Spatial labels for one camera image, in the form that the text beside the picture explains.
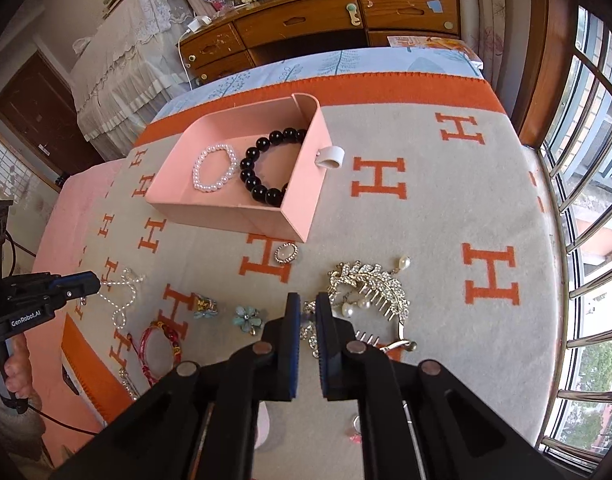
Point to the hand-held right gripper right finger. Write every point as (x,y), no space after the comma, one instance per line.
(322,341)

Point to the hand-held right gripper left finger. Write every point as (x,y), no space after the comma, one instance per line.
(293,331)

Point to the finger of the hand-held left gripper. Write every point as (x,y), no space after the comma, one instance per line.
(80,284)

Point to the rhinestone brooch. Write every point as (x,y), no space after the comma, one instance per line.
(310,340)

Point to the pearl earring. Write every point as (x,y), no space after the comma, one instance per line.
(366,304)
(405,261)
(347,311)

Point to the blue flower brooch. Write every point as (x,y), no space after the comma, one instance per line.
(246,317)

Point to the jewellery pile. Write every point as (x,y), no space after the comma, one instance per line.
(119,316)

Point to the silver hair clip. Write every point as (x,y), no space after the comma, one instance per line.
(401,344)

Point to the silver leaf hair comb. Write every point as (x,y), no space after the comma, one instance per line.
(381,285)

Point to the small blue gold brooch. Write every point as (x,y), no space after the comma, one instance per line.
(205,306)

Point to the silver hairpin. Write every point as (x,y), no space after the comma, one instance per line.
(128,384)

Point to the pink box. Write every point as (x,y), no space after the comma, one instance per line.
(185,160)

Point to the person's left forearm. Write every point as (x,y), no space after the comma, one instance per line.
(5,430)

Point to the person's left hand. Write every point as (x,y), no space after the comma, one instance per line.
(18,366)

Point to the pink bed sheet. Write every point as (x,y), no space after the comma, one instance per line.
(60,240)

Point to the lattice glass door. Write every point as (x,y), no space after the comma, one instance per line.
(5,170)

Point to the brown wooden door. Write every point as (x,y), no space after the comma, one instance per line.
(35,110)

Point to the orange patterned blanket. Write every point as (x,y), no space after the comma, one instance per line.
(436,200)

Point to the white lace furniture cover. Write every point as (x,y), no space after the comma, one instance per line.
(120,70)

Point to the blue leaf-print sheet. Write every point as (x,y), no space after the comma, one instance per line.
(366,62)

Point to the wooden desk with drawers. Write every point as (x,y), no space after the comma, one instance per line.
(296,22)

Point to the orange magazine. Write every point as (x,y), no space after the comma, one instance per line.
(411,41)

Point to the green white drawer latch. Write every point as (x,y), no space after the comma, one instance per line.
(354,15)

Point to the blue sticker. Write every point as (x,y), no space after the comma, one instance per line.
(434,6)

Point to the pale floral curtain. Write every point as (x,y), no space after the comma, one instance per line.
(496,20)

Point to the wooden window frame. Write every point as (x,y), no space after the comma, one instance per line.
(541,60)

